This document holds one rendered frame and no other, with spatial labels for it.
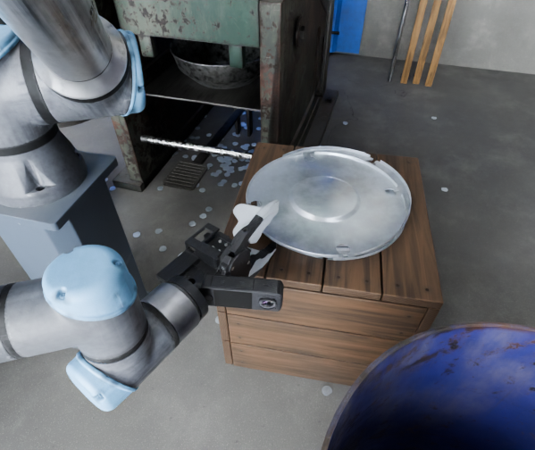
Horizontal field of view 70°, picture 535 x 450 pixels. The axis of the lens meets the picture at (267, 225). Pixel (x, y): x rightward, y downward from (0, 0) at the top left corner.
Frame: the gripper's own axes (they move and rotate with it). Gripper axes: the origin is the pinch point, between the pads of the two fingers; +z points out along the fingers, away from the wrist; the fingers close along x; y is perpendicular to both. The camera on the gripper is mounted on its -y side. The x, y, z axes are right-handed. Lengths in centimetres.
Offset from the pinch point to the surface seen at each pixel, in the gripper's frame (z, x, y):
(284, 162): 17.3, 0.3, 9.8
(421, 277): 8.9, 5.1, -22.9
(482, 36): 199, 16, 5
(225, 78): 47, 2, 50
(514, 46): 205, 19, -11
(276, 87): 38.3, -4.2, 26.2
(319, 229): 4.5, 0.9, -5.6
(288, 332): -3.3, 21.8, -6.1
